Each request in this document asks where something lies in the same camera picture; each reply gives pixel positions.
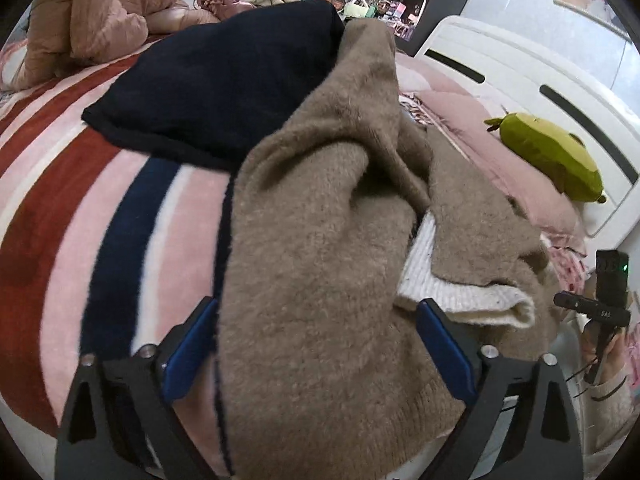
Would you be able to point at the green plush toy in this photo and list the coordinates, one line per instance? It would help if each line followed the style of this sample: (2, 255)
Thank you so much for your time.
(554, 151)

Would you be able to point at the pink pillow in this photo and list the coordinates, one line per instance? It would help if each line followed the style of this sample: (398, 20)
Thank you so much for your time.
(461, 114)

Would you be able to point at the framed wall photo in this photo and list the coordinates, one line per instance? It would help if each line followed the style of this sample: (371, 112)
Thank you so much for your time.
(598, 11)

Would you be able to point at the striped fleece blanket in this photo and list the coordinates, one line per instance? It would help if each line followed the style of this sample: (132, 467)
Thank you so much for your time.
(93, 237)

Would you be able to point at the white bed headboard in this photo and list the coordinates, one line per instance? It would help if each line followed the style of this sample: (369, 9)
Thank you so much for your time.
(522, 75)

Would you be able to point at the pink brown rumpled duvet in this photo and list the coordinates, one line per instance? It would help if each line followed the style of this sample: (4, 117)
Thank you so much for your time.
(63, 33)

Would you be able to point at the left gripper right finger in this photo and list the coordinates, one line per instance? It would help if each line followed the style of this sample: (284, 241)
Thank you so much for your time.
(518, 420)

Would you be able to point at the navy blue folded garment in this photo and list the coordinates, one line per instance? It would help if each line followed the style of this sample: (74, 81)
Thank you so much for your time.
(207, 95)

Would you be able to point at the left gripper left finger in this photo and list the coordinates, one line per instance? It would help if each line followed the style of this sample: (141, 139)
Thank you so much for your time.
(118, 421)

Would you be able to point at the white knit sleeve forearm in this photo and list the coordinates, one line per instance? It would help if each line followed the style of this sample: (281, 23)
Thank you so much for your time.
(608, 414)

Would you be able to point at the brown knitted sweater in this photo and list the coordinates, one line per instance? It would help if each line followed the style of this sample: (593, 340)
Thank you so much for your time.
(322, 373)

